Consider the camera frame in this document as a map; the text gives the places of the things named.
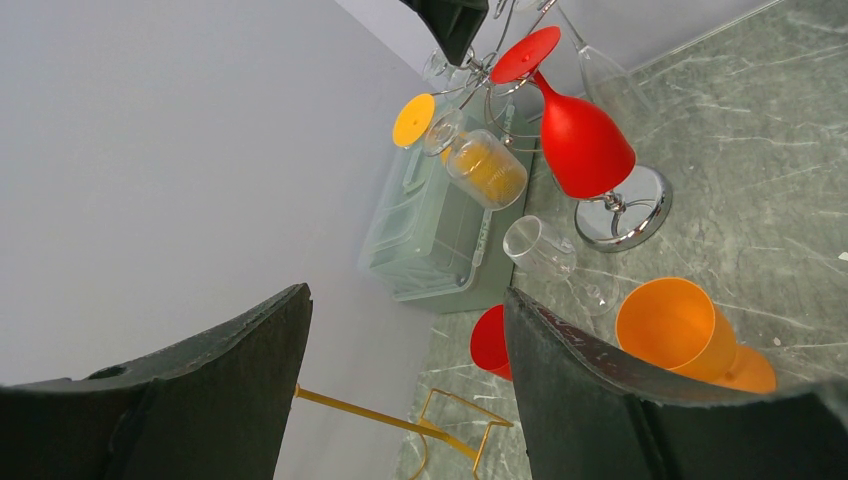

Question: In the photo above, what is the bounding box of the silver wire glass rack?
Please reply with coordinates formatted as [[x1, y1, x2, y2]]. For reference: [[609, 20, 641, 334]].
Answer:
[[423, 0, 674, 254]]

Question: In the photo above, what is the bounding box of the red goblet back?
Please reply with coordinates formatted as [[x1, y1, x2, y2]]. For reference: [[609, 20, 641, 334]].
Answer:
[[469, 304, 513, 381]]

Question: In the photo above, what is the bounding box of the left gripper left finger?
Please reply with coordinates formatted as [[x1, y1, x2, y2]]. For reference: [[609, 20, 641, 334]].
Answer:
[[1, 283, 313, 479]]

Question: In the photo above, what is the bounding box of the gold wire glass rack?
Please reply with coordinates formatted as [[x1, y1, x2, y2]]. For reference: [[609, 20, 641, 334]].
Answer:
[[293, 384, 514, 479]]

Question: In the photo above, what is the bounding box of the tall clear flute glass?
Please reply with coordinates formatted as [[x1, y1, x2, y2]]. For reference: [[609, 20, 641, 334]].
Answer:
[[514, 0, 654, 129]]

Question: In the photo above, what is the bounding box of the clear stemless glass front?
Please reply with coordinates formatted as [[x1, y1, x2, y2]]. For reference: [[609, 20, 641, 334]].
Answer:
[[423, 109, 528, 211]]

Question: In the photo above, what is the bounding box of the clear glass with red dots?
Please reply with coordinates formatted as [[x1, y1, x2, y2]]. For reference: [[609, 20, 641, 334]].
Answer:
[[502, 215, 620, 316]]

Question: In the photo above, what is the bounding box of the orange goblet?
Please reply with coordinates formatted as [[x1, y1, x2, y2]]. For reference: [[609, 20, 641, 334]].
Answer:
[[615, 277, 777, 394]]

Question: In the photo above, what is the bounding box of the yellow goblet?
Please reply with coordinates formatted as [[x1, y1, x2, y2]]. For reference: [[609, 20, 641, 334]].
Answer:
[[392, 93, 528, 211]]

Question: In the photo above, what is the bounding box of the clear plastic storage box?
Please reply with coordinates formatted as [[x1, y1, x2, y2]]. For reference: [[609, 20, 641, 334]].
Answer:
[[359, 145, 532, 314]]

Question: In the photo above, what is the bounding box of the red goblet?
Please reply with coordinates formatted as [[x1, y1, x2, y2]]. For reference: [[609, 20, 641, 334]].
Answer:
[[490, 26, 636, 199], [469, 304, 513, 381]]

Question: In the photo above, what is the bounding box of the clear ribbed wine glass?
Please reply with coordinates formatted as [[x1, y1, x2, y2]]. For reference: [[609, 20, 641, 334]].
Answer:
[[421, 48, 474, 93]]

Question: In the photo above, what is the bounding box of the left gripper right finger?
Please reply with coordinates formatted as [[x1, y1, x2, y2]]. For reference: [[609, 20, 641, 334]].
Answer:
[[504, 287, 847, 479]]

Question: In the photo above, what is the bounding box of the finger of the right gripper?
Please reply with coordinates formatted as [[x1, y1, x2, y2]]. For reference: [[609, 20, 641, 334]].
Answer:
[[401, 0, 489, 67]]

